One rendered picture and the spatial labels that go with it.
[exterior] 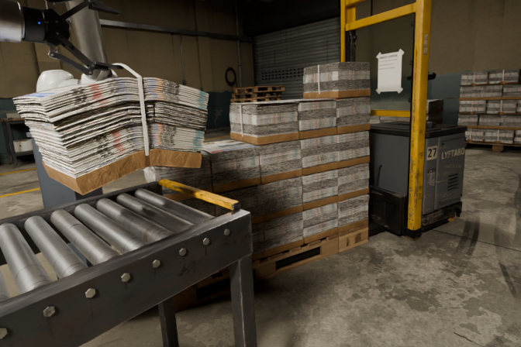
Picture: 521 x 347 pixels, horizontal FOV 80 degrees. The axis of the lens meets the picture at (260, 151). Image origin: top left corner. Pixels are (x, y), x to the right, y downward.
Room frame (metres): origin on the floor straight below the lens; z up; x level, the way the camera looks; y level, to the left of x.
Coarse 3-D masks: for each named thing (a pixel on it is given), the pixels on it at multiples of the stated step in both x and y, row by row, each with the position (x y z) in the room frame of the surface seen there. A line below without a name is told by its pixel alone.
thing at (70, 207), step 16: (112, 192) 1.07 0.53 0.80; (128, 192) 1.07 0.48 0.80; (160, 192) 1.16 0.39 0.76; (48, 208) 0.93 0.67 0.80; (64, 208) 0.93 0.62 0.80; (0, 224) 0.82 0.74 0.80; (16, 224) 0.85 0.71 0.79; (48, 224) 0.90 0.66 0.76; (32, 240) 0.87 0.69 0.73; (64, 240) 0.92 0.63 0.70; (0, 256) 0.81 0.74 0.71
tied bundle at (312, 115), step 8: (304, 104) 1.87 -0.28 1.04; (312, 104) 1.91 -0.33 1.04; (320, 104) 1.94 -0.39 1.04; (328, 104) 1.97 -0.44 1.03; (304, 112) 1.88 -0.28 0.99; (312, 112) 1.91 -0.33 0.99; (320, 112) 1.95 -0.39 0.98; (328, 112) 1.97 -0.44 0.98; (304, 120) 1.88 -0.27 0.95; (312, 120) 1.91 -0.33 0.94; (320, 120) 1.93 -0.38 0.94; (328, 120) 1.96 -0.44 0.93; (304, 128) 1.87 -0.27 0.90; (312, 128) 1.91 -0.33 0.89; (320, 128) 1.94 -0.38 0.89; (328, 128) 1.97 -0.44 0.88
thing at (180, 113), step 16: (160, 80) 0.81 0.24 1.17; (160, 96) 0.81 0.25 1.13; (176, 96) 0.85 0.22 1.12; (192, 96) 0.88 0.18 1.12; (160, 112) 0.81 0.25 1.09; (176, 112) 0.84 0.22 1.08; (192, 112) 0.88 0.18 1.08; (160, 128) 0.81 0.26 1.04; (176, 128) 0.84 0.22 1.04; (192, 128) 0.88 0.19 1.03; (160, 144) 0.81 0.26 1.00; (176, 144) 0.84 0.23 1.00; (192, 144) 0.88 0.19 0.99
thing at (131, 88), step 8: (120, 80) 0.78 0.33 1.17; (128, 80) 0.78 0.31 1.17; (136, 80) 0.77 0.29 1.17; (144, 80) 0.79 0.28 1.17; (152, 80) 0.80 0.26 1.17; (128, 88) 0.75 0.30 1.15; (136, 88) 0.77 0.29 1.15; (144, 88) 0.79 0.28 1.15; (152, 88) 0.80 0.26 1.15; (128, 96) 0.75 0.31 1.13; (136, 96) 0.77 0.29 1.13; (144, 96) 0.78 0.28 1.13; (152, 96) 0.80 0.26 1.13; (128, 104) 0.75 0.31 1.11; (136, 104) 0.77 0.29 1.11; (144, 104) 0.78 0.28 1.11; (152, 104) 0.80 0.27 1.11; (136, 112) 0.77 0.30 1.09; (152, 112) 0.79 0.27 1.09; (136, 120) 0.76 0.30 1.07; (152, 120) 0.79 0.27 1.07; (136, 128) 0.77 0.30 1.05; (152, 128) 0.80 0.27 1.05; (136, 136) 0.76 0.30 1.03; (152, 136) 0.79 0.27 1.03; (136, 144) 0.76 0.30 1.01; (152, 144) 0.79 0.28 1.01
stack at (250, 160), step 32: (224, 160) 1.64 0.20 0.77; (256, 160) 1.73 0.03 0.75; (288, 160) 1.83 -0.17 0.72; (320, 160) 1.94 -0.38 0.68; (224, 192) 1.64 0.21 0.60; (256, 192) 1.72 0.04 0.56; (288, 192) 1.81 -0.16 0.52; (320, 192) 1.93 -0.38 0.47; (256, 224) 1.72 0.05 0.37; (288, 224) 1.81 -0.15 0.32; (320, 224) 1.94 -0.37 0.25; (288, 256) 1.81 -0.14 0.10; (320, 256) 1.93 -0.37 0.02; (192, 288) 1.52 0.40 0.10; (224, 288) 1.63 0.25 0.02
